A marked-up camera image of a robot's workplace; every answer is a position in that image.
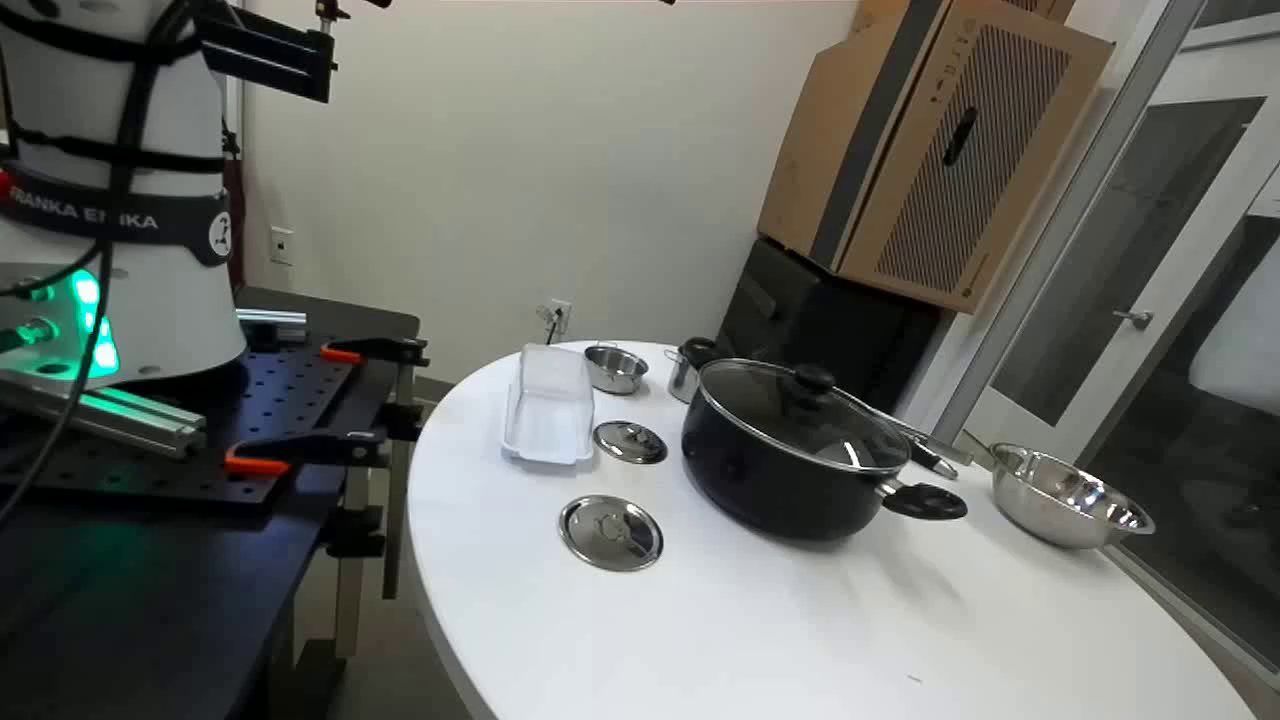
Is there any clear plastic rectangular container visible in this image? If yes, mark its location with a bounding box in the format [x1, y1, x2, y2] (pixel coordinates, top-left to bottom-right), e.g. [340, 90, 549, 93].
[501, 343, 596, 468]

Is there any silver lid near table edge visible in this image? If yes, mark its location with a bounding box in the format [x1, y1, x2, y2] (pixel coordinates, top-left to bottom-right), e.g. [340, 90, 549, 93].
[559, 495, 662, 572]

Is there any black perforated workbench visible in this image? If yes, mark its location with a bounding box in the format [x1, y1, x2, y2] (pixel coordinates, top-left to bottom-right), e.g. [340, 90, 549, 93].
[0, 288, 418, 720]

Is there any large cardboard box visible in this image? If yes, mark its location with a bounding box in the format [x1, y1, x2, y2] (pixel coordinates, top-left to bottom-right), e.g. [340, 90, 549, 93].
[756, 0, 1111, 314]

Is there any white round table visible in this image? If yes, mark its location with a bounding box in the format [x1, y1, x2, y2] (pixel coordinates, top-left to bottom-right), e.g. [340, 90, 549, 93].
[407, 355, 1257, 720]

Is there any small dark steel cup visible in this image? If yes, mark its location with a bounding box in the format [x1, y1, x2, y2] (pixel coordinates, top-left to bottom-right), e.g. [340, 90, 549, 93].
[667, 336, 729, 406]

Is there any small silver pot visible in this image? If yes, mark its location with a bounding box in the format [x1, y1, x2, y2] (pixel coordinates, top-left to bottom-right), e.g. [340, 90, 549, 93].
[585, 343, 646, 397]

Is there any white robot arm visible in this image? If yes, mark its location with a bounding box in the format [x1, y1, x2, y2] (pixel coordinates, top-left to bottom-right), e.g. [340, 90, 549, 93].
[0, 0, 245, 386]

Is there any large black cooking pot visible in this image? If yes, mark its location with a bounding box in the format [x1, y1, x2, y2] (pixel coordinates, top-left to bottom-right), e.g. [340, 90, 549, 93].
[679, 387, 906, 541]

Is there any orange handled black clamp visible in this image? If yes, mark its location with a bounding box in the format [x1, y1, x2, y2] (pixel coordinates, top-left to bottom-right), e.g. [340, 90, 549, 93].
[318, 336, 427, 370]
[218, 433, 387, 479]

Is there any black camera on mount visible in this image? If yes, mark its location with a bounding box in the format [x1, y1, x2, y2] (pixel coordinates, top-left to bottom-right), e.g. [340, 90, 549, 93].
[194, 0, 335, 100]

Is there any glass door with handle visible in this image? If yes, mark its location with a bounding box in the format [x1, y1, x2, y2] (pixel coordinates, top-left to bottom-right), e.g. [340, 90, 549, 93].
[966, 0, 1280, 668]

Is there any glass lid with black knob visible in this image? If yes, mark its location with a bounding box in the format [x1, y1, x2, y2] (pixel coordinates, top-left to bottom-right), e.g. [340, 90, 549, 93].
[700, 355, 912, 473]

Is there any black cabinet under box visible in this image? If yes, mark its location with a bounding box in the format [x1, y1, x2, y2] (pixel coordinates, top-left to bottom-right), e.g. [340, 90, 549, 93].
[716, 242, 943, 412]

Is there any orange handled black clamp rear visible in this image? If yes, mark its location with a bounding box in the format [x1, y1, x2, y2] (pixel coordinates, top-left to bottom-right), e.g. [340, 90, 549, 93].
[318, 336, 427, 370]

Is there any silver aluminium rail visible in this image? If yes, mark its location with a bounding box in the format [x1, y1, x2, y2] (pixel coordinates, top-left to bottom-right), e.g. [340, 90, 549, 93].
[0, 376, 207, 462]

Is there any orange handled black clamp front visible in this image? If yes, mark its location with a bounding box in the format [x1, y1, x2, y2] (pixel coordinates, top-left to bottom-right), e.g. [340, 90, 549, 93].
[218, 433, 387, 479]

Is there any silver saucepan with long handle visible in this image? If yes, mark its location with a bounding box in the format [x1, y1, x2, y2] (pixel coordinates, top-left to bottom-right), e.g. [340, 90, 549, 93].
[870, 399, 1159, 552]

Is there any small silver lid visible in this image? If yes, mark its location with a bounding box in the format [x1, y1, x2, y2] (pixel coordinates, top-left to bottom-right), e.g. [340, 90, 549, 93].
[592, 420, 667, 463]

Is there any wall power outlet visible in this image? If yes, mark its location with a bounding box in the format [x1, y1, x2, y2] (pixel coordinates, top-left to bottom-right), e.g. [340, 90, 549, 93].
[543, 301, 571, 343]

